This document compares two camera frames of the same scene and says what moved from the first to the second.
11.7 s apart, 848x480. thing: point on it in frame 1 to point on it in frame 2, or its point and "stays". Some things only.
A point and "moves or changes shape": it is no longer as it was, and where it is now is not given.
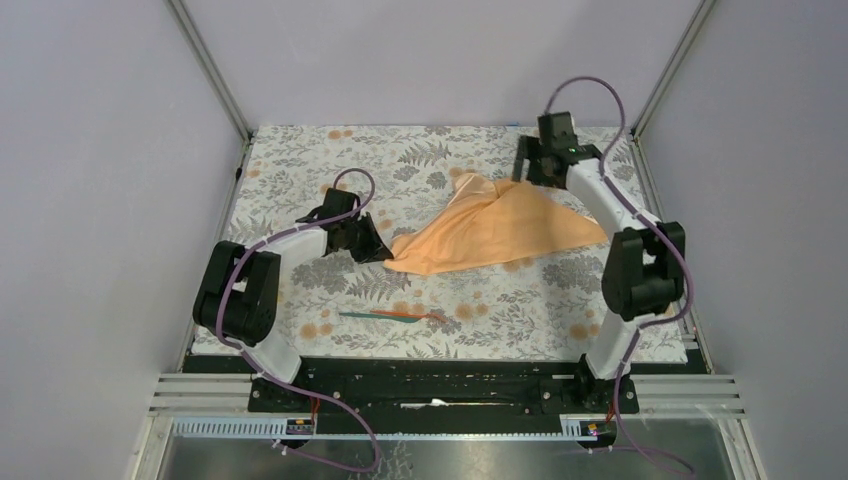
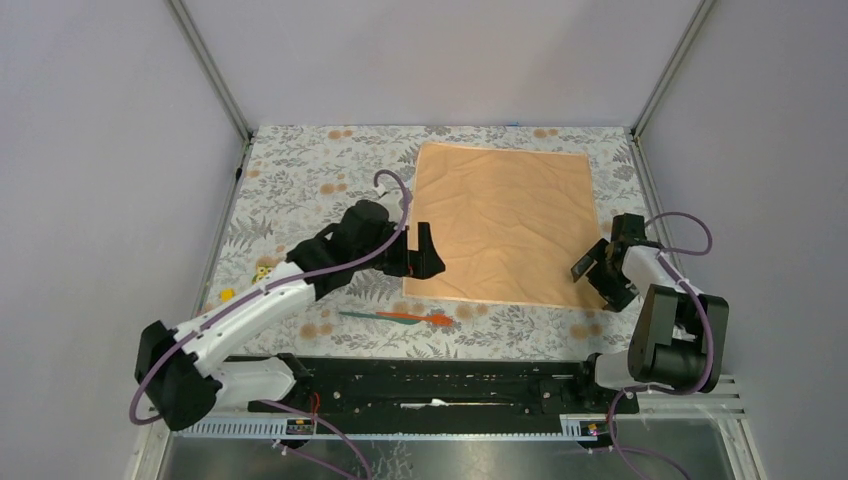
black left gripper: [374, 248] to [422, 263]
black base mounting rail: [446, 388] stays
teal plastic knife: [382, 317] stays
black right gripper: [533, 149] to [616, 296]
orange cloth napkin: [489, 220] moves or changes shape
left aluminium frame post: [215, 77] stays
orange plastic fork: [411, 314] stays
